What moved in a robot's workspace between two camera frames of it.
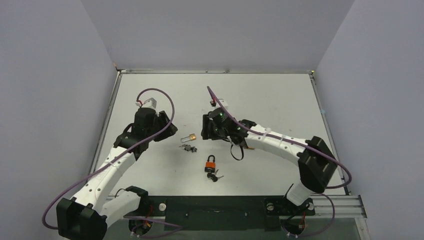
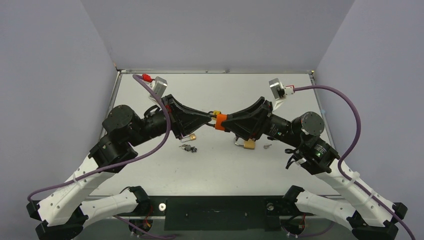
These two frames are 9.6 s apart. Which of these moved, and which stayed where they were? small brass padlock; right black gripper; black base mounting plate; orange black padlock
Moved: right black gripper; orange black padlock
Stayed: black base mounting plate; small brass padlock
